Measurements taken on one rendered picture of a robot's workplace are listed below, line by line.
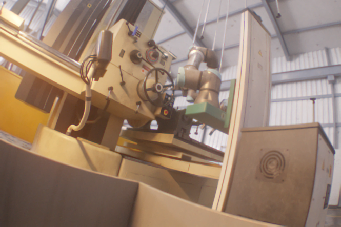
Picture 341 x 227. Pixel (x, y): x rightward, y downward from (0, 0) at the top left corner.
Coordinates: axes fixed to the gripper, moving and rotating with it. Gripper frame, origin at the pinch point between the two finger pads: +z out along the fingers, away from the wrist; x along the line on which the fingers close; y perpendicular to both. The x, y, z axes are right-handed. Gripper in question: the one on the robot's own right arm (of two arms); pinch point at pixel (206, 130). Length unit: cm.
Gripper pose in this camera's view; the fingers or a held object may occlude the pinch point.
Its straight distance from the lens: 167.2
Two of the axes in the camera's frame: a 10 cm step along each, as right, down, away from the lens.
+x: 6.7, 5.2, 5.3
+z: -5.8, 8.1, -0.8
